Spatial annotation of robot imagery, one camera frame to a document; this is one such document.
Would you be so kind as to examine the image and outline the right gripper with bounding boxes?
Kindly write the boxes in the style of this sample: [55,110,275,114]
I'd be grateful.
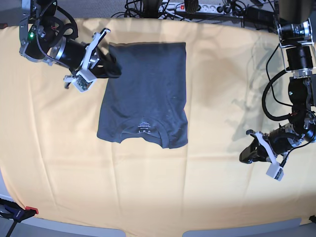
[53,37,121,79]

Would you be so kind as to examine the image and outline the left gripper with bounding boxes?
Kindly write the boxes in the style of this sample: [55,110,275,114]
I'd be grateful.
[239,123,304,163]

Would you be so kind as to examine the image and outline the blue-grey T-shirt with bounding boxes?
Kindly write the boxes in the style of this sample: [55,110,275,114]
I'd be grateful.
[97,42,188,149]

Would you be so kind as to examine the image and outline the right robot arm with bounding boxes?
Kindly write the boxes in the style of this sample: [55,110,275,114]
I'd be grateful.
[19,0,121,80]

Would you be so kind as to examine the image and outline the white power strip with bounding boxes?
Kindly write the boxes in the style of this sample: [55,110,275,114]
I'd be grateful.
[158,0,244,19]

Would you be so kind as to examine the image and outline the yellow table cloth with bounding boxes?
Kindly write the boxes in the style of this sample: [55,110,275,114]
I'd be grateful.
[0,19,316,237]

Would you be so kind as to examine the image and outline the black power adapter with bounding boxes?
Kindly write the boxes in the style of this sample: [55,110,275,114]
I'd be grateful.
[244,7,274,24]

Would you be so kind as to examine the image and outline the blue red table clamp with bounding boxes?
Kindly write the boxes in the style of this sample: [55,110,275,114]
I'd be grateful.
[0,198,39,237]

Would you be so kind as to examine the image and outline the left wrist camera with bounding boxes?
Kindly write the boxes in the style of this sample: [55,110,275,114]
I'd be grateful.
[266,163,284,181]

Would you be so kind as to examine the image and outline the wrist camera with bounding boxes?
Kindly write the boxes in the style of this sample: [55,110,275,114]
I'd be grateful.
[266,163,284,181]
[72,76,95,93]

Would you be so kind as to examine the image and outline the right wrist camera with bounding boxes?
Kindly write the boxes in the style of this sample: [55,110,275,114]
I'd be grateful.
[72,76,95,93]

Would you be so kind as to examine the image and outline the tangled black cables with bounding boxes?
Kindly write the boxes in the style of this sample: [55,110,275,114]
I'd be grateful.
[110,0,188,20]

